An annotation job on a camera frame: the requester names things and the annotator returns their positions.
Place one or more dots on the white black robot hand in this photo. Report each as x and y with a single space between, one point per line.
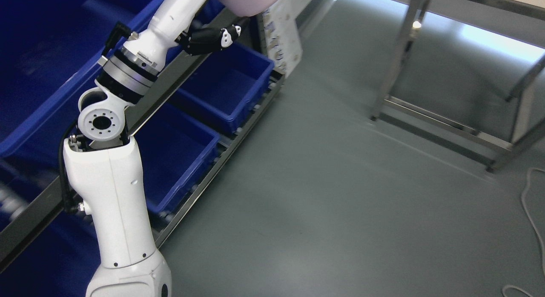
170 28

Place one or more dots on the pink bowl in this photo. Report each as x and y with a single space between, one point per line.
247 8

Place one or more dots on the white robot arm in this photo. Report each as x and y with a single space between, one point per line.
104 167

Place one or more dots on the metal shelf rack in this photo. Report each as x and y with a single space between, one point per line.
48 54

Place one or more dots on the blue bin lower back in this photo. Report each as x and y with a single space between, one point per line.
223 90

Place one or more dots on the white sign with blue text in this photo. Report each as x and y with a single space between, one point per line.
282 39

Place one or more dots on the blue bin lower front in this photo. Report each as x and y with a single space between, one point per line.
176 151

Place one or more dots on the large blue bin upper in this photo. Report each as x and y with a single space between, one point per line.
48 50

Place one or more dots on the stainless steel table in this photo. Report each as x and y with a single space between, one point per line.
461 103

